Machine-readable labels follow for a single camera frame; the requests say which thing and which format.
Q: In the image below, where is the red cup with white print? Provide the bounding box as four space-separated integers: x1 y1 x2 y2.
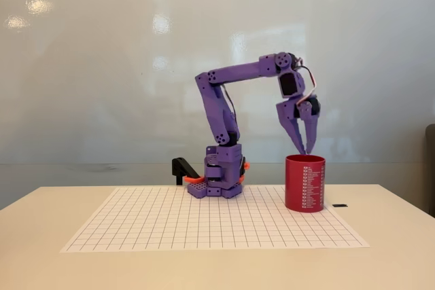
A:
284 154 326 214

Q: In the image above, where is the black table clamp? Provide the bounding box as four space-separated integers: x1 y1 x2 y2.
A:
171 156 205 185

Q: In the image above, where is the white grid paper mat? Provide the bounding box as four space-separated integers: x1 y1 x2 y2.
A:
60 186 370 253

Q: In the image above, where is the red white black servo cable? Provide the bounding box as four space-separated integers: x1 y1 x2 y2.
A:
294 62 319 106

